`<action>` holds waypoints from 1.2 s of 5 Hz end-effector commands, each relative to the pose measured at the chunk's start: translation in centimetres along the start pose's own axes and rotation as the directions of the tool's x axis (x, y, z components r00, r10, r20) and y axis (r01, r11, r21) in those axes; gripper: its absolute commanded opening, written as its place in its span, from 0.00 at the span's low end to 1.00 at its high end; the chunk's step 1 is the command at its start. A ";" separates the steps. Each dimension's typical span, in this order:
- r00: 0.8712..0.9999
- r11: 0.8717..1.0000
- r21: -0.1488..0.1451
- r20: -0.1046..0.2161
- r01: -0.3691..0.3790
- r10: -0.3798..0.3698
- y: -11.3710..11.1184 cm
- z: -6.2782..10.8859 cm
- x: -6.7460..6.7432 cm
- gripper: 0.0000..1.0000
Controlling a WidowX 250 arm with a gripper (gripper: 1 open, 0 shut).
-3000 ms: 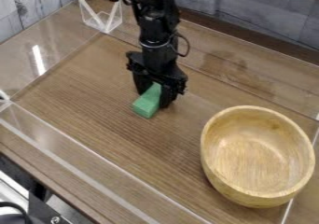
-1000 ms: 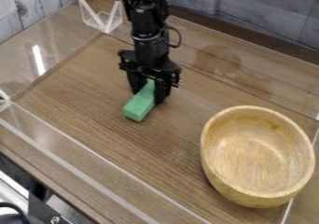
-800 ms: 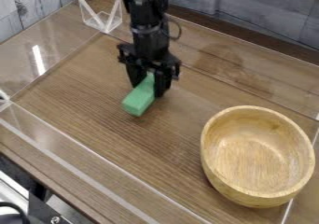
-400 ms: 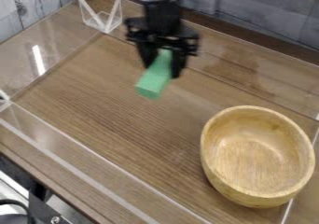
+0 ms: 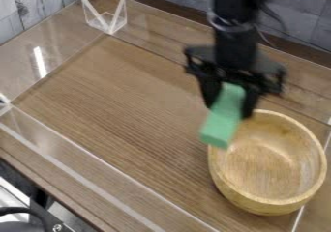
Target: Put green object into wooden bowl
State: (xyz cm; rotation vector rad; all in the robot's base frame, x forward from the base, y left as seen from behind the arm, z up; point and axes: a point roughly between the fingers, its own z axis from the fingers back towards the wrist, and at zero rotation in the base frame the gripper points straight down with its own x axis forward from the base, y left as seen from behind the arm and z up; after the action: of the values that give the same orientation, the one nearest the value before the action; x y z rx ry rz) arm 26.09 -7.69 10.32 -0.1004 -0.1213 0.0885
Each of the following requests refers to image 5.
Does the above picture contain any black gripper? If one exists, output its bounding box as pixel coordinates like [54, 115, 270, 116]
[184, 28, 287, 119]

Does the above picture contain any green rectangular block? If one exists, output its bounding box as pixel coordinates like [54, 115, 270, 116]
[200, 83, 244, 149]

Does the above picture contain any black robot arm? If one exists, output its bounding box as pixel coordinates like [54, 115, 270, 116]
[184, 0, 287, 118]

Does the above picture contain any wooden bowl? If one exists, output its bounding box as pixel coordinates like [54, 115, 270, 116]
[208, 109, 327, 216]

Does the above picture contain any clear acrylic corner bracket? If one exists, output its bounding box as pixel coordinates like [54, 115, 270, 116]
[82, 0, 129, 35]

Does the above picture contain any clear acrylic enclosure wall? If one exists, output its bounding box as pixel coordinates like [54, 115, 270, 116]
[0, 0, 331, 232]

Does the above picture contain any black metal mount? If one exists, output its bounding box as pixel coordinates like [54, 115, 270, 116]
[29, 200, 76, 232]

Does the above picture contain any black cable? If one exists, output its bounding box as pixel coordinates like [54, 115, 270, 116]
[0, 206, 45, 232]

